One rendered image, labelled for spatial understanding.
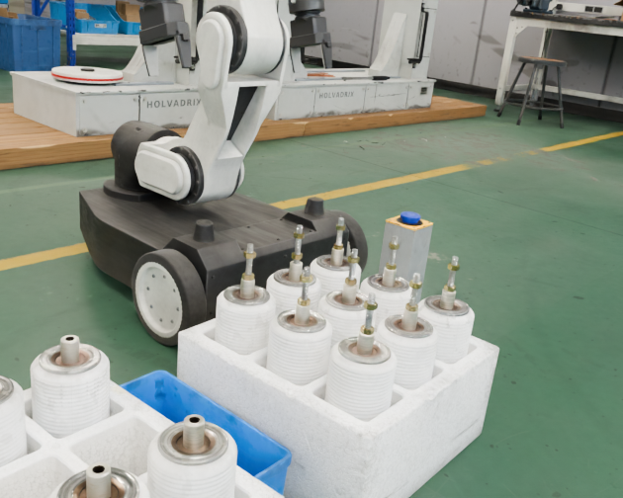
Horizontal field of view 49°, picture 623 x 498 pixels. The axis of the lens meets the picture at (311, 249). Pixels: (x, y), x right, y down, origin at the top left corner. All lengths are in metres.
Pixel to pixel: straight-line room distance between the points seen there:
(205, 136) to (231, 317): 0.63
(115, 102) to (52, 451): 2.30
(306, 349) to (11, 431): 0.41
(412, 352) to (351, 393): 0.13
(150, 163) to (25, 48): 3.77
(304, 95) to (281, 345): 2.88
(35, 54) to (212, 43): 4.03
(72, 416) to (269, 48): 0.92
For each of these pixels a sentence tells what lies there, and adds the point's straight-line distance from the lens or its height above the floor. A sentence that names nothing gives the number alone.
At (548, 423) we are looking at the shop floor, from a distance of 1.42.
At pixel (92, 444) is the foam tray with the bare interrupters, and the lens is 0.93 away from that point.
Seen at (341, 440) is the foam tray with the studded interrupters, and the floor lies 0.16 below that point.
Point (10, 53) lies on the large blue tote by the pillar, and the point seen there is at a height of 0.13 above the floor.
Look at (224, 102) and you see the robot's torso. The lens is 1.52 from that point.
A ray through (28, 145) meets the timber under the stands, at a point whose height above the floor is 0.08.
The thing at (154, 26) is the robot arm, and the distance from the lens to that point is 1.41.
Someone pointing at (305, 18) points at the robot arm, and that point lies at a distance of 1.74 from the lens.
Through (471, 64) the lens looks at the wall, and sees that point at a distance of 6.71.
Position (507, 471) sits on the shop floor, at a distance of 1.26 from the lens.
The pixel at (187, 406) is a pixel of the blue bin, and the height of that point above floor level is 0.09.
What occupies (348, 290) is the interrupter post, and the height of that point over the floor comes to 0.27.
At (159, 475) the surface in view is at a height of 0.24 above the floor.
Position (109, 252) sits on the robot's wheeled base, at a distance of 1.70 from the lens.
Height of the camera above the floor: 0.72
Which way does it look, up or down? 20 degrees down
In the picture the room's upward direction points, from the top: 6 degrees clockwise
